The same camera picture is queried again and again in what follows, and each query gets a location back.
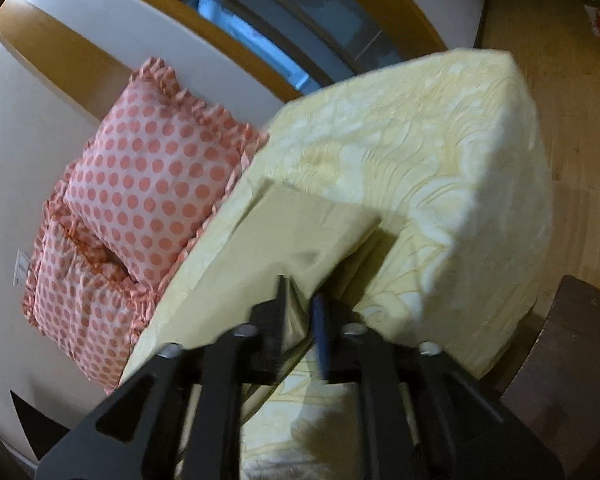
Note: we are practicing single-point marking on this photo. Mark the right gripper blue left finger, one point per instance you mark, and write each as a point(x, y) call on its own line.
point(178, 416)

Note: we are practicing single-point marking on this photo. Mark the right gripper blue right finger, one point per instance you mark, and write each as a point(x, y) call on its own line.
point(421, 415)

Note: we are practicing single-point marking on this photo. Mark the khaki beige pants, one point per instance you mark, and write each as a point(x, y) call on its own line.
point(257, 237)

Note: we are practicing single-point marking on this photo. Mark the dark wooden chair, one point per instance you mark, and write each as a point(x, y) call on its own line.
point(556, 392)

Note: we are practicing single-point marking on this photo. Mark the left polka dot pillow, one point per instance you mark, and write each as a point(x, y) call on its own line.
point(76, 295)

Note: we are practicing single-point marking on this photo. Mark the polka dot pillow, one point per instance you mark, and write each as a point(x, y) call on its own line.
point(76, 295)
point(160, 165)

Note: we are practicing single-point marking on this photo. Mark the yellow patterned bed sheet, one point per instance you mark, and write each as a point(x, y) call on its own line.
point(447, 150)

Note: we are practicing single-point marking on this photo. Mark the right polka dot pillow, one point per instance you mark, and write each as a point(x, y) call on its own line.
point(160, 165)

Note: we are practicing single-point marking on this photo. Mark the white wall socket plate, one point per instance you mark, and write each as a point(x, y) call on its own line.
point(21, 269)

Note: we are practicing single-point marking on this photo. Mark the wooden door frame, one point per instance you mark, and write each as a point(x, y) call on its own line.
point(83, 49)

